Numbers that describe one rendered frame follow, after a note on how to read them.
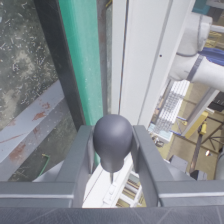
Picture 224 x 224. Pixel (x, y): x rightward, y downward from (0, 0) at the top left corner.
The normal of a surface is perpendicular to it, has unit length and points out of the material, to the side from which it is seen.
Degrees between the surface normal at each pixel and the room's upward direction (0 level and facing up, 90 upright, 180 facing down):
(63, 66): 90
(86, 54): 0
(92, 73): 0
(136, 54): 90
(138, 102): 90
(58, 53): 90
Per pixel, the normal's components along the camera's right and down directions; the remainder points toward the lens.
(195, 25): -0.37, 0.12
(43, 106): 0.01, -0.59
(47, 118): 0.87, 0.40
